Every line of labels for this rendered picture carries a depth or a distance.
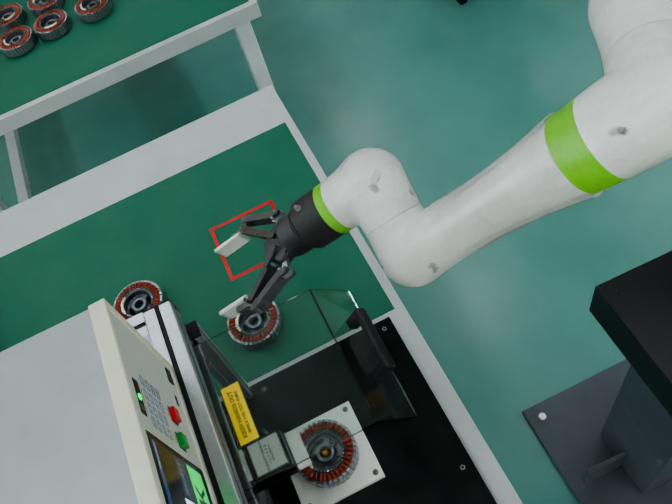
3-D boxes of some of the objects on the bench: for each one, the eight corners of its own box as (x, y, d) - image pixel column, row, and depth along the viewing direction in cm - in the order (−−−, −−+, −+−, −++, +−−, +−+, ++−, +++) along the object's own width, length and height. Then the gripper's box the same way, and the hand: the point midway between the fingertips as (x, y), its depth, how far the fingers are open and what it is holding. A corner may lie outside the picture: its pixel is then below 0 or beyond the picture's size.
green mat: (285, 122, 170) (284, 122, 170) (394, 308, 136) (394, 308, 136) (-64, 288, 163) (-65, 288, 163) (-41, 529, 129) (-42, 528, 129)
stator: (345, 415, 122) (341, 408, 119) (369, 472, 116) (365, 466, 113) (289, 440, 122) (283, 434, 119) (309, 499, 116) (304, 494, 113)
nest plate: (349, 403, 125) (348, 400, 124) (385, 476, 116) (384, 475, 115) (276, 440, 124) (274, 438, 123) (307, 517, 115) (306, 516, 114)
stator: (167, 281, 150) (160, 273, 147) (169, 325, 144) (162, 317, 141) (119, 294, 151) (111, 286, 148) (120, 338, 145) (112, 331, 142)
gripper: (332, 295, 109) (243, 349, 120) (311, 179, 123) (232, 236, 134) (301, 281, 104) (210, 338, 114) (282, 162, 118) (203, 222, 128)
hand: (226, 280), depth 123 cm, fingers open, 13 cm apart
